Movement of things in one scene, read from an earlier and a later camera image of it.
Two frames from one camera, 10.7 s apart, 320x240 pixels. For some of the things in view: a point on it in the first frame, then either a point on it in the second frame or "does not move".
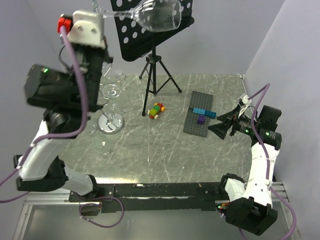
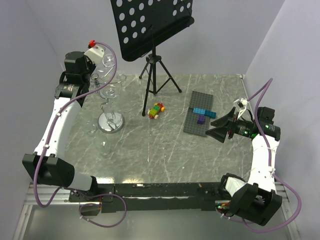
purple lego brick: [201, 119] does not move
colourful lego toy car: [153, 113] does not move
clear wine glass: [152, 15] → [108, 61]
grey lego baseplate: [198, 100] does not move
